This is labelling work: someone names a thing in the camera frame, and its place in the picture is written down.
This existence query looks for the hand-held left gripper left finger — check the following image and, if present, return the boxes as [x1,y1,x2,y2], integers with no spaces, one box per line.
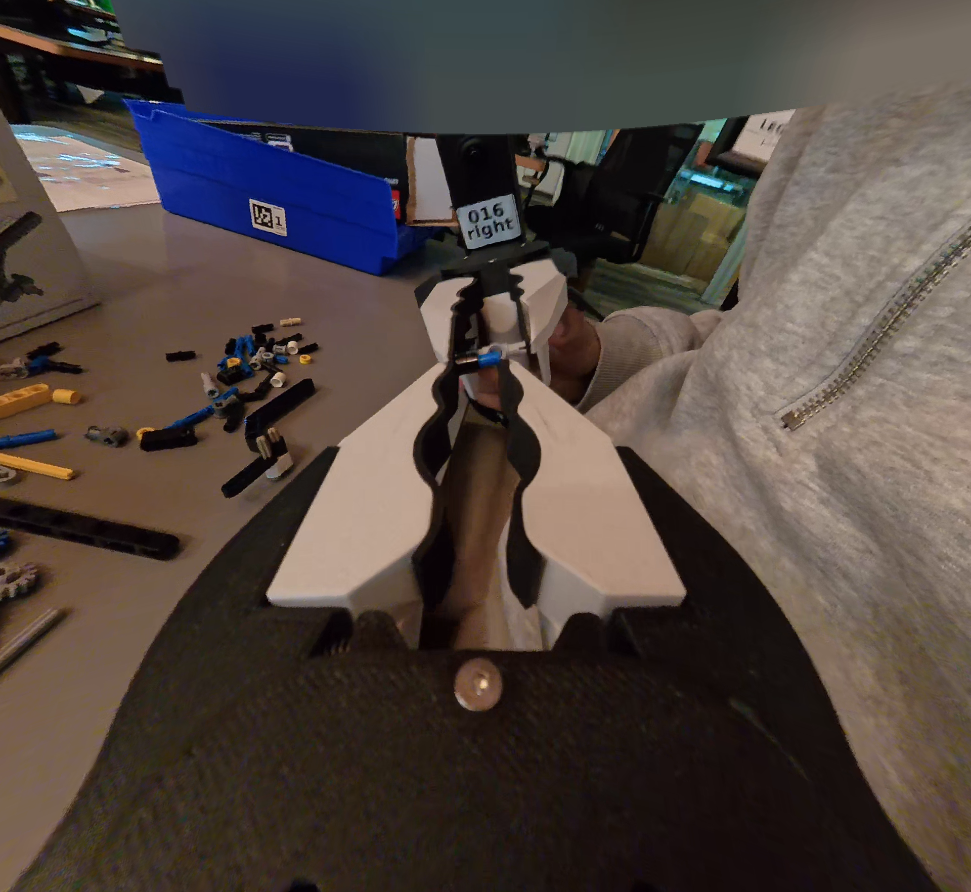
[266,357,465,616]

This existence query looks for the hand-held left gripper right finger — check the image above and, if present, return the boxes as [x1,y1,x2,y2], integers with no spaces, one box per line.
[493,363,688,652]

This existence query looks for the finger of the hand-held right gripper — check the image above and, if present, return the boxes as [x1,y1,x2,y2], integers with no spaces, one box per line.
[414,276,475,371]
[510,261,568,386]

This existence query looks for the person's right forearm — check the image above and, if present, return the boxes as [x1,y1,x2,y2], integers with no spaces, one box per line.
[580,306,729,445]

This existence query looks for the black white lego assembly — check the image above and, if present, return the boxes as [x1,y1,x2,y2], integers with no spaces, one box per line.
[220,431,295,500]

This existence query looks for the angled black lego beam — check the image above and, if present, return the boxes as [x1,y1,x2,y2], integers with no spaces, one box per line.
[243,378,317,455]

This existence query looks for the scattered small lego pieces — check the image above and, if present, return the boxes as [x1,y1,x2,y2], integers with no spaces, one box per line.
[201,316,318,411]

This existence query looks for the long black lego beam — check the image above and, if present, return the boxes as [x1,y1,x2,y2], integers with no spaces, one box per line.
[0,498,182,561]

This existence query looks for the yellow lego axle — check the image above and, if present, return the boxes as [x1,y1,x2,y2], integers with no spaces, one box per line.
[0,452,76,482]

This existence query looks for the grey lego axle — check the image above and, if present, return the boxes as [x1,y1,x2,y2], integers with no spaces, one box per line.
[0,607,71,673]

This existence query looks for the yellow lego beam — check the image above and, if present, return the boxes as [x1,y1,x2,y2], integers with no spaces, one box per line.
[0,382,53,420]

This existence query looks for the black grey lego subassembly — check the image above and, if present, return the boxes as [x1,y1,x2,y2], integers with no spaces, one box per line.
[0,340,84,379]

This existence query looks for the person's right hand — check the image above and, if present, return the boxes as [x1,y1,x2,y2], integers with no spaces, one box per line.
[545,306,602,408]

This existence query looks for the black office chair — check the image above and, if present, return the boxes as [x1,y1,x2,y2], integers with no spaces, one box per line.
[523,122,707,271]

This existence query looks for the stacked cardboard boxes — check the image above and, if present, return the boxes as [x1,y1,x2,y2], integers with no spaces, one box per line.
[645,187,756,282]

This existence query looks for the blue storage bin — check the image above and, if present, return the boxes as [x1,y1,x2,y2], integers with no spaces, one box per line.
[123,99,450,277]

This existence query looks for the printed paper sheet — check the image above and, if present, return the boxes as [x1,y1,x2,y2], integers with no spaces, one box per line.
[11,124,164,214]

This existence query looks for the grey instruction booklet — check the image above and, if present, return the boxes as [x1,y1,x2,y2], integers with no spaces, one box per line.
[0,111,101,343]

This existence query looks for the background desk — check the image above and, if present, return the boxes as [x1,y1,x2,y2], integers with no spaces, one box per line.
[0,23,164,123]

